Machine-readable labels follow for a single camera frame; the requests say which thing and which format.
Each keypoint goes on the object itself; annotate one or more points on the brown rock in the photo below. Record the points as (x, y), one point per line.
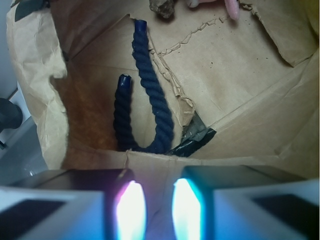
(163, 8)

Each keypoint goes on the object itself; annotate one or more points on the brown paper bag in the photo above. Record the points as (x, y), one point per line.
(254, 81)

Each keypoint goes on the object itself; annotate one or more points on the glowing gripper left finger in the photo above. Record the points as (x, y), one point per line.
(74, 204)

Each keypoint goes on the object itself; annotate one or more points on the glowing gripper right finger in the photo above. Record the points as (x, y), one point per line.
(245, 202)

